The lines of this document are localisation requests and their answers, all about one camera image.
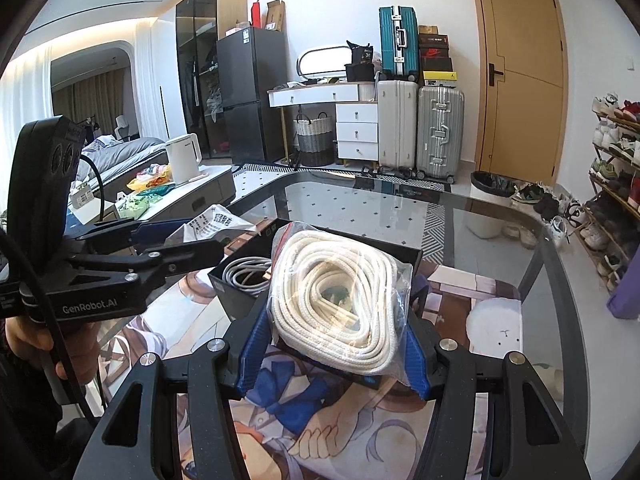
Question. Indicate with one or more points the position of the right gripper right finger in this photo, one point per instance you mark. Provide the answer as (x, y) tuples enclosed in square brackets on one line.
[(527, 437)]

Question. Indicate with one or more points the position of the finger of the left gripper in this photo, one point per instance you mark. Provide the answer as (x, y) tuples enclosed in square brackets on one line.
[(130, 279), (108, 237)]

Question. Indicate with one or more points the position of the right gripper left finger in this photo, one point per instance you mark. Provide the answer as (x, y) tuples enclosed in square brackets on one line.
[(137, 437)]

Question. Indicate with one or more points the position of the white medicine sachet bag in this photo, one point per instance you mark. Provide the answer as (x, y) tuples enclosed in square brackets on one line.
[(214, 223)]

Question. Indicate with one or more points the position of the cream shoelace bag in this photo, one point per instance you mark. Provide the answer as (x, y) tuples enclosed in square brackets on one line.
[(340, 302)]

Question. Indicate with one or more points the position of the left hand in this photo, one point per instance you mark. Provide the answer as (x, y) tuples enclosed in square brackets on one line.
[(26, 340)]

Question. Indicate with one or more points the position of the bed with grey bedding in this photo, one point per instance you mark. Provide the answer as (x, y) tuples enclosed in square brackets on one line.
[(118, 163)]

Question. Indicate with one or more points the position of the black cardboard box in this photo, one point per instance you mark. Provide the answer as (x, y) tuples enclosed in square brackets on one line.
[(243, 279)]

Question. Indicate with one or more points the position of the grey side cabinet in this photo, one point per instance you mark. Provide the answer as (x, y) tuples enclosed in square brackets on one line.
[(215, 186)]

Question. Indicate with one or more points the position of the white electric kettle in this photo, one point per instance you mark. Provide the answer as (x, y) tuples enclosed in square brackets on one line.
[(184, 157)]

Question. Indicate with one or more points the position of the anime print desk mat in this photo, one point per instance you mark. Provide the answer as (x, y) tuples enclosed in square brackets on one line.
[(301, 422)]

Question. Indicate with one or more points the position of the purple bag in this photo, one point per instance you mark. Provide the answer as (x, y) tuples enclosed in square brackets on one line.
[(624, 301)]

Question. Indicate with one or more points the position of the woven laundry basket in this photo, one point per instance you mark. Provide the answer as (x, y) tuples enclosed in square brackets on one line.
[(314, 138)]

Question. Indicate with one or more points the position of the black refrigerator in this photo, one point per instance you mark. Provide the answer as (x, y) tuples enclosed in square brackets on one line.
[(251, 62)]

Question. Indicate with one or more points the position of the wooden shoe rack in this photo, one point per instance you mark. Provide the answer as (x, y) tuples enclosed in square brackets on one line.
[(612, 230)]

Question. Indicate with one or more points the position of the white dresser desk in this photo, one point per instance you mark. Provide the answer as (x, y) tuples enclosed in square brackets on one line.
[(352, 106)]

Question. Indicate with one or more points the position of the dark glass wardrobe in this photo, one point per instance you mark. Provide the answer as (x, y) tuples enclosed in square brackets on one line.
[(200, 24)]

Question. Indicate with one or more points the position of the white trash bin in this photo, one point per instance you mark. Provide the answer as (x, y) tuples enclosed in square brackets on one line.
[(488, 191)]

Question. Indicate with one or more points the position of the oval mirror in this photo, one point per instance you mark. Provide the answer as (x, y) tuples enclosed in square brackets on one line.
[(321, 63)]

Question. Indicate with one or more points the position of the black handbag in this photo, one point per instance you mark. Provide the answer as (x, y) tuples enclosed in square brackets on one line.
[(361, 68)]

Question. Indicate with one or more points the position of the white suitcase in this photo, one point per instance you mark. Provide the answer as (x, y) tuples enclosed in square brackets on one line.
[(397, 115)]

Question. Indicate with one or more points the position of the silver suitcase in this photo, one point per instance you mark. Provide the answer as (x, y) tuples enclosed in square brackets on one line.
[(440, 132)]

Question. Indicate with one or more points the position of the teal suitcase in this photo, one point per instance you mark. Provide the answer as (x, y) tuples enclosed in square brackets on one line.
[(399, 43)]

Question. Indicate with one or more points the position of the stacked shoe boxes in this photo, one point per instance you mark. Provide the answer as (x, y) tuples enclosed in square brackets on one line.
[(437, 68)]

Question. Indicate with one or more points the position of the wooden door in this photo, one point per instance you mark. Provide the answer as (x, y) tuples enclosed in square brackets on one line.
[(523, 89)]

